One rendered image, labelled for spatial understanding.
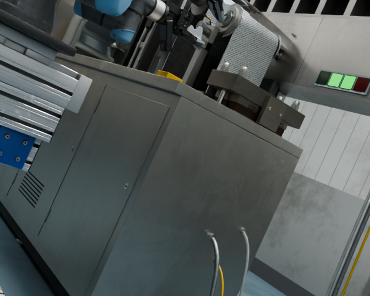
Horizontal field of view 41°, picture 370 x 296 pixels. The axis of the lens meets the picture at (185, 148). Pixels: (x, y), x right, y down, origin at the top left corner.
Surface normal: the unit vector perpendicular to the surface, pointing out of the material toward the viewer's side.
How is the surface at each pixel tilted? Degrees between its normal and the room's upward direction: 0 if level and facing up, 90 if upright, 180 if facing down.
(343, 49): 90
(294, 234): 90
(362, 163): 90
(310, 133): 90
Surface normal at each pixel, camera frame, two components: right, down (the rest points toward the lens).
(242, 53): 0.54, 0.25
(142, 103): -0.73, -0.33
